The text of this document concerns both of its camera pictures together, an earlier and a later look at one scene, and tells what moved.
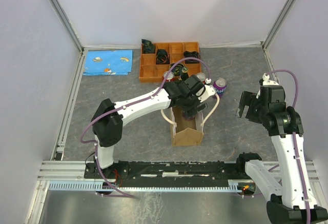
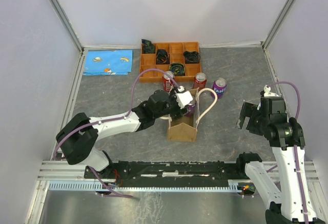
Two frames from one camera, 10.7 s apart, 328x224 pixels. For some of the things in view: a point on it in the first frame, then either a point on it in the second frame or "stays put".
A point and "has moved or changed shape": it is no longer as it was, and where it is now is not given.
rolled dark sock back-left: [148, 47] stays put
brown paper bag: [188, 132] has moved or changed shape
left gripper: [191, 110] → [178, 113]
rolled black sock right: [194, 54] stays put
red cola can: [170, 78] stays put
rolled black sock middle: [162, 57] stays put
